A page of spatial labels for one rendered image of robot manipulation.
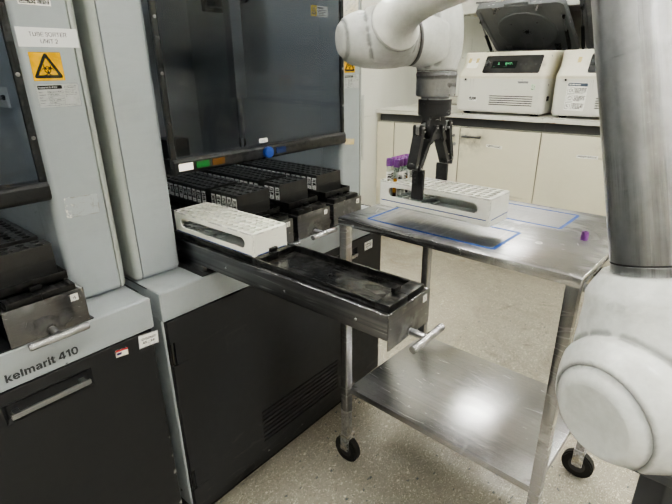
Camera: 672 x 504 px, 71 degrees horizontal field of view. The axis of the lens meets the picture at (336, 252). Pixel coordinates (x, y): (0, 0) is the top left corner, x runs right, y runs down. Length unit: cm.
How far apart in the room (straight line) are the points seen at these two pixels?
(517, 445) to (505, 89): 225
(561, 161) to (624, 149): 251
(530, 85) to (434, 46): 204
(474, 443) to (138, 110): 112
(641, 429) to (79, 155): 98
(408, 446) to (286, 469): 41
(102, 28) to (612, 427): 102
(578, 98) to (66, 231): 262
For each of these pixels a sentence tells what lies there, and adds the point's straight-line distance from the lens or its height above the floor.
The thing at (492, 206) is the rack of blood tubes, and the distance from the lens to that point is 107.
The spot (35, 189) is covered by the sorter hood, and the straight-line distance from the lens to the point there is 101.
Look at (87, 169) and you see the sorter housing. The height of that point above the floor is 100.
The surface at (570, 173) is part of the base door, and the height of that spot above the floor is 60.
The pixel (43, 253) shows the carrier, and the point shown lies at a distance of 105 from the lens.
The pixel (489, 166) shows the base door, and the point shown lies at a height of 58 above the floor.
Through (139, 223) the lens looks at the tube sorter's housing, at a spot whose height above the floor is 87.
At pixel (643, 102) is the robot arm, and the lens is 56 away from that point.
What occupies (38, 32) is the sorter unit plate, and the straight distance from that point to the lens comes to 104.
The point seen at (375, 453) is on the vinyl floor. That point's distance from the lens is 170.
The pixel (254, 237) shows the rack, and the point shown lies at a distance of 100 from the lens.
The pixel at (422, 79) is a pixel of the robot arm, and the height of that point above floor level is 116.
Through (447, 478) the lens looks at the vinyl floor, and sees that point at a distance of 165.
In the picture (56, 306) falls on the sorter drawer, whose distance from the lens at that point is 100.
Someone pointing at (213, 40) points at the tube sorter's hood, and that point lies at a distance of 120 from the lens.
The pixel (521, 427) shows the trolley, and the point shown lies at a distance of 144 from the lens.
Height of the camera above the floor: 118
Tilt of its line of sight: 21 degrees down
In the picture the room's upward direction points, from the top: 1 degrees counter-clockwise
